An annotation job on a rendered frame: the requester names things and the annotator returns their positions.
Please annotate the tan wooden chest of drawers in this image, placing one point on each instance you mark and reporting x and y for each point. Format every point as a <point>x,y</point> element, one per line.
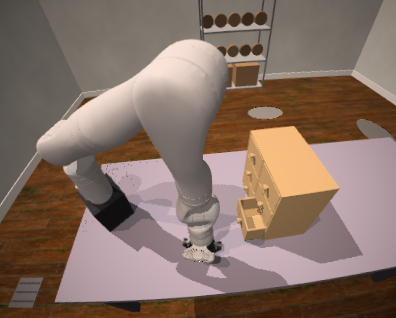
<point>304,184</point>

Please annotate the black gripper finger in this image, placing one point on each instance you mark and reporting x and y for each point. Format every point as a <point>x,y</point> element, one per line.
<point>186,243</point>
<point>217,247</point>

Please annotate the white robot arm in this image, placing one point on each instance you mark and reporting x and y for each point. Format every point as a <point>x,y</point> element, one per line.
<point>176,99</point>

